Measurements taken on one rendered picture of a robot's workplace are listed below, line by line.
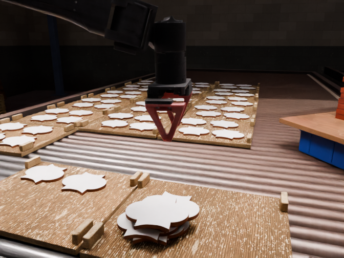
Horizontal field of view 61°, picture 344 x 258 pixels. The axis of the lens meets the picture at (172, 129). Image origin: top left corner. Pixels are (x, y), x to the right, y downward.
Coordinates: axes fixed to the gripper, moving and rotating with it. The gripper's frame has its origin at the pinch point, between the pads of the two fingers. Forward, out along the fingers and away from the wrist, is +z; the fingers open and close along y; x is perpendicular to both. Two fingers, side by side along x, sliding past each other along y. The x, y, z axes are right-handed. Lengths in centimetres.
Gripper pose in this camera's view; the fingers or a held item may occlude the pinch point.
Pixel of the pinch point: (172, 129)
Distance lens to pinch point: 56.7
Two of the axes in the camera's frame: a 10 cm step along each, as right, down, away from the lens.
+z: 0.2, 9.5, 3.0
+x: -9.9, -0.3, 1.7
